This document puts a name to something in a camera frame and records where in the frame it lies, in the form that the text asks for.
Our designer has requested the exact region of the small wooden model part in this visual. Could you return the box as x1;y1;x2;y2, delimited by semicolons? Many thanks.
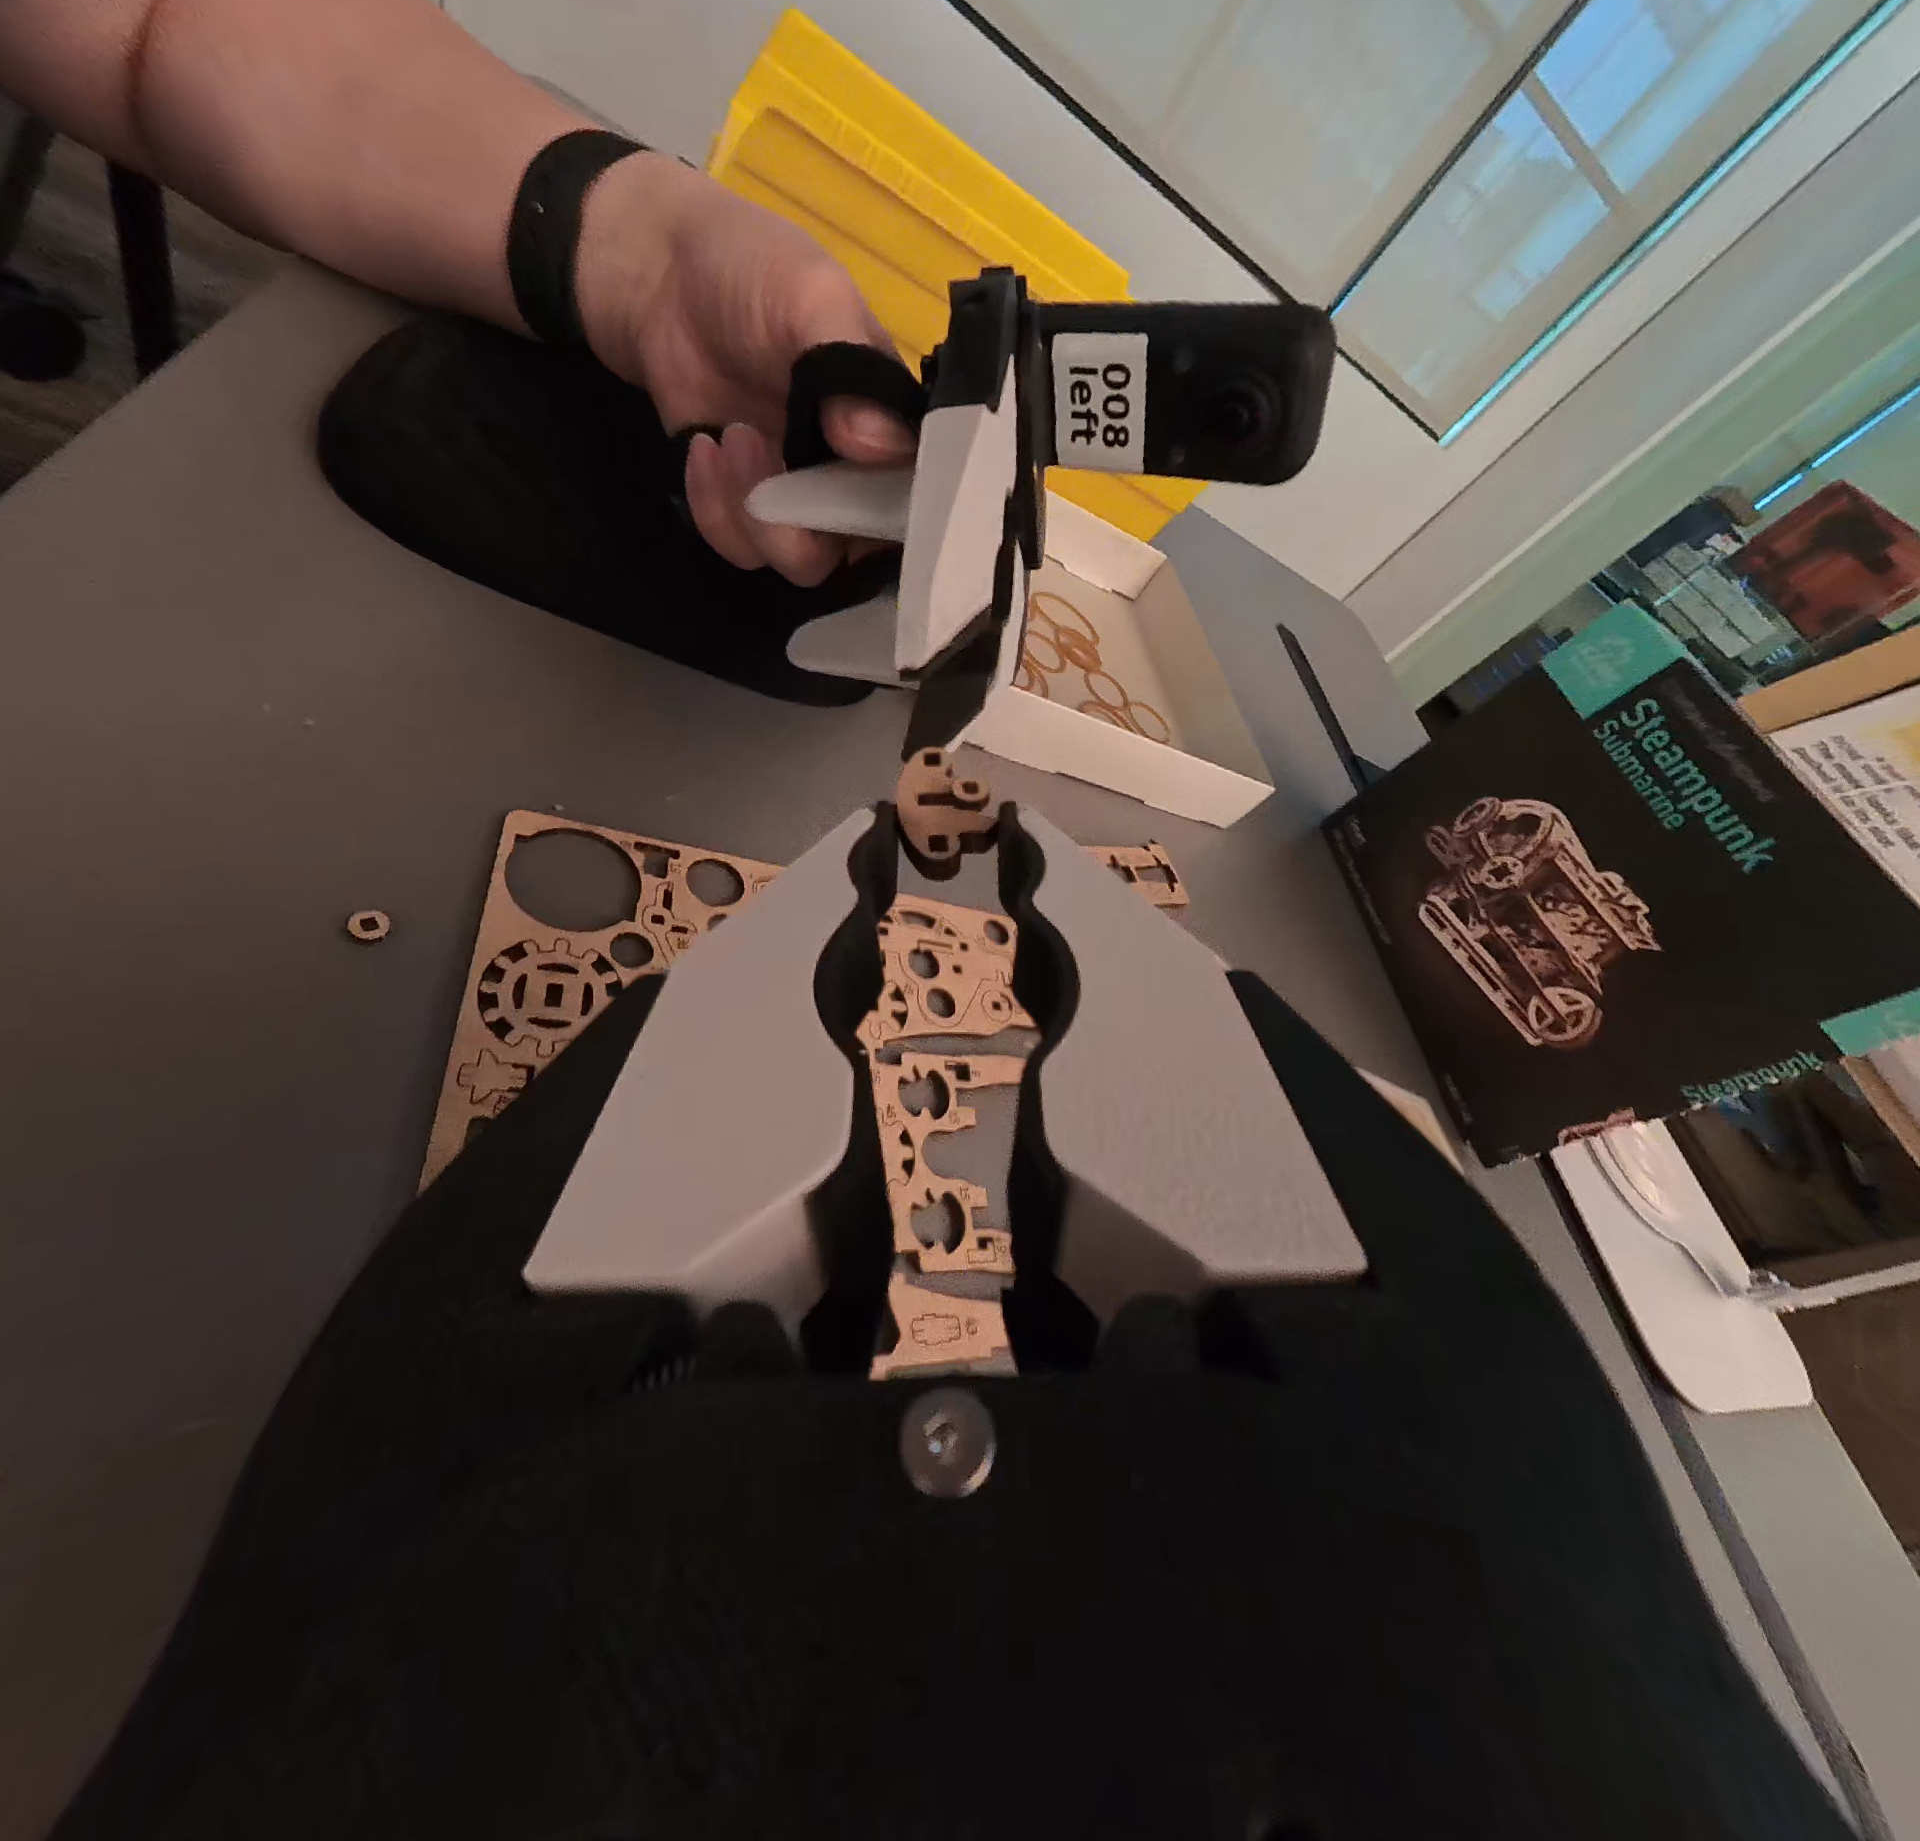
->
894;746;999;877

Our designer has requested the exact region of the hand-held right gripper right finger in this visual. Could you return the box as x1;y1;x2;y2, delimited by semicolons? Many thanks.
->
997;805;1368;1291

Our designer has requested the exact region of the yellow plastic tray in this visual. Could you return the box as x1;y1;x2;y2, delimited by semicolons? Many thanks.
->
703;7;1204;540

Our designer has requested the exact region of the window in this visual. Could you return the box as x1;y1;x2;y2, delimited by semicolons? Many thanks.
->
901;0;1920;446

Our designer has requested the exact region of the reddish brown box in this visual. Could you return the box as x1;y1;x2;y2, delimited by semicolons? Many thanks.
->
1730;481;1920;630

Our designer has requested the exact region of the white cardboard box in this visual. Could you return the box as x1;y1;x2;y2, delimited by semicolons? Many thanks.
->
953;495;1277;830

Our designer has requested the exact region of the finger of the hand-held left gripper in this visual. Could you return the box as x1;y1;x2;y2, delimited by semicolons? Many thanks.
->
901;372;1054;764
894;406;1022;691

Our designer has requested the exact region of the small wooden parts sheet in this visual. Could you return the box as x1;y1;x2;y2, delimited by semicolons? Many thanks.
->
1079;839;1191;916

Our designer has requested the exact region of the white plastic bag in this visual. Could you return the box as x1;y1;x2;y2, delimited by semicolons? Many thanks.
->
1549;1113;1819;1415

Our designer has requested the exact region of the person's left hand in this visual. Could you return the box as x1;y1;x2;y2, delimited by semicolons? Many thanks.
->
583;159;930;585

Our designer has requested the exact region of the black pen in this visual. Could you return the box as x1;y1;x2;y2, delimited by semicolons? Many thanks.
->
1275;623;1380;795

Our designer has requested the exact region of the black model kit box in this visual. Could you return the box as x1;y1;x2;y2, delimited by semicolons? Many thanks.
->
1321;599;1920;1171

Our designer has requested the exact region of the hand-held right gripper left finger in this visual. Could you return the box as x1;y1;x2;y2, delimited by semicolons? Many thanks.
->
524;805;904;1297

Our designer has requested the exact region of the black chair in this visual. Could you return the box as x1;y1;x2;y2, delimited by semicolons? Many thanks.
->
0;92;185;390

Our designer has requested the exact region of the large wooden parts sheet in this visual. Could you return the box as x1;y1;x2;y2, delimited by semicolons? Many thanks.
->
419;809;1054;1381

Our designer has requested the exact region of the black wristband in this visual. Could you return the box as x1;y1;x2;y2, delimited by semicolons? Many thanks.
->
503;128;649;345

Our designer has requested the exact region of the black mouse pad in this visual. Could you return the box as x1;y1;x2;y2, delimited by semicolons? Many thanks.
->
315;318;908;707

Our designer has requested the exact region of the pile of wooden rings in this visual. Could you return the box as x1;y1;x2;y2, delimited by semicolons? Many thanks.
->
1013;587;1175;746

